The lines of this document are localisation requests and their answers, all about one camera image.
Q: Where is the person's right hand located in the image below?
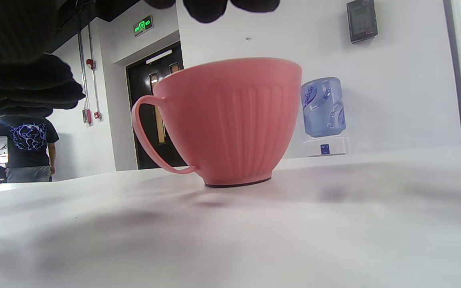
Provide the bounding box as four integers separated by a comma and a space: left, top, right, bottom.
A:
0, 0, 281, 120

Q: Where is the pink salad bowl with handle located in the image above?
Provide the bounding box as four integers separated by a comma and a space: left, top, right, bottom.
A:
131, 57, 303, 188

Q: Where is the black double door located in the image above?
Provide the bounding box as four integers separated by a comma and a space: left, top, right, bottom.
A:
125, 41, 187, 170

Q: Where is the green exit sign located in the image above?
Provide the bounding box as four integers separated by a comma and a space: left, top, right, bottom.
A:
133, 15, 154, 37

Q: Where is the inverted blue water bottle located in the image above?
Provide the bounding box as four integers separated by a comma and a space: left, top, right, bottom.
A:
301, 77, 346, 138

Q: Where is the white water dispenser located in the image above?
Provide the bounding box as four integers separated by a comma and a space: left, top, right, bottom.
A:
303, 135, 351, 157

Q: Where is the metal wall conduit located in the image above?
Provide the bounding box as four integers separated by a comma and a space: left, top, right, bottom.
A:
76, 20, 103, 120

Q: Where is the black wall panel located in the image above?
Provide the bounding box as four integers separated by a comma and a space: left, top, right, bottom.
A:
347, 0, 378, 44

